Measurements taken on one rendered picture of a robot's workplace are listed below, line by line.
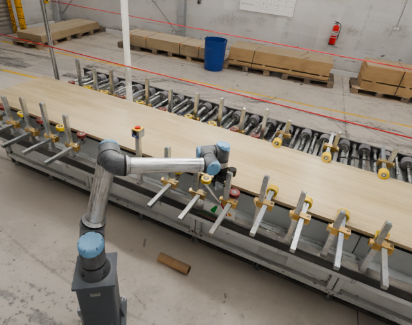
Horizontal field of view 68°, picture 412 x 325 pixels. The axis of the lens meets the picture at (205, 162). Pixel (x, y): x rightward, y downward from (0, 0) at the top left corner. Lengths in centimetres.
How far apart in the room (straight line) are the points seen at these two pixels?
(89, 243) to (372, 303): 220
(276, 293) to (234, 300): 37
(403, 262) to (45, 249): 289
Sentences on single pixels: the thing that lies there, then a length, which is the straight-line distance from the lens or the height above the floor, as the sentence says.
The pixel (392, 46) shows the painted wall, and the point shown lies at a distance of 910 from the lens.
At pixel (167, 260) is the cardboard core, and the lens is 286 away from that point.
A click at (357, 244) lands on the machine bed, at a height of 72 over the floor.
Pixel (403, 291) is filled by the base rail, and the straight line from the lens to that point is 243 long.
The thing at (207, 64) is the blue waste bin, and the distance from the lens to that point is 774.
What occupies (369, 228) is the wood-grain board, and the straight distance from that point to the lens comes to 239.
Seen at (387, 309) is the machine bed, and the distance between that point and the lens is 302.
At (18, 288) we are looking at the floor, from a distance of 304.
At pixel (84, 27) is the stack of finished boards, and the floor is 26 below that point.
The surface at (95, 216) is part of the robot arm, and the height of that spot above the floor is 95.
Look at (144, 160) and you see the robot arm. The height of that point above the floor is 139.
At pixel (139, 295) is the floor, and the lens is 277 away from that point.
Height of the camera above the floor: 233
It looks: 34 degrees down
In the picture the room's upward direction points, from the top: 6 degrees clockwise
